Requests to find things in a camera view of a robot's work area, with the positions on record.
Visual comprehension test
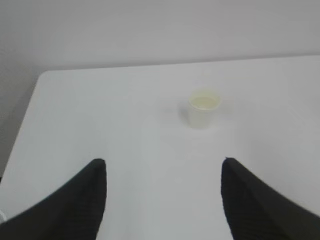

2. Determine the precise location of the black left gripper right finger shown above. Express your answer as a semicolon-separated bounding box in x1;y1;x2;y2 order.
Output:
220;158;320;240

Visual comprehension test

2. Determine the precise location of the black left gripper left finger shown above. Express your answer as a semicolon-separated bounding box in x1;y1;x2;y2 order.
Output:
0;159;107;240

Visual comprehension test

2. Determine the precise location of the white paper cup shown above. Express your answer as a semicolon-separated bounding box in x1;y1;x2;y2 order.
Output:
187;88;222;129

